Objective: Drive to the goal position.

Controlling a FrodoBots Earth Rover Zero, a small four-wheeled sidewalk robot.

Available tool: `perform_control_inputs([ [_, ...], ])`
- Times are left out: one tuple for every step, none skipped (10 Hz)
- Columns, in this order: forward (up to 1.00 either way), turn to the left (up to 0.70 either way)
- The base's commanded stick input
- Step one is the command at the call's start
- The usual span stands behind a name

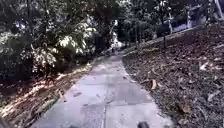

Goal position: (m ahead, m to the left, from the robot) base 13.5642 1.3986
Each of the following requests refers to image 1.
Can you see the wood of trees and bushes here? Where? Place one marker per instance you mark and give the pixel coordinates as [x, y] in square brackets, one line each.
[50, 36]

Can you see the building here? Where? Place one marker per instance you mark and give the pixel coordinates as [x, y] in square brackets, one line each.
[186, 20]

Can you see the leaf-covered earth slope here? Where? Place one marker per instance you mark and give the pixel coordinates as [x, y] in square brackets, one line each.
[180, 70]

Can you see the row of trees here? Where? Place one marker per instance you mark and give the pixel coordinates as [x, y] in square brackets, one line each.
[156, 20]

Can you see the grey concrete path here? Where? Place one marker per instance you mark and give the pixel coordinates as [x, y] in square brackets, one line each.
[110, 90]

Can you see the robot's own part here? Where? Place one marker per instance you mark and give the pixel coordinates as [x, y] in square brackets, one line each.
[143, 125]

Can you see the leaf-strewn earth verge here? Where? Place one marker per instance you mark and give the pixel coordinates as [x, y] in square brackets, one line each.
[36, 93]

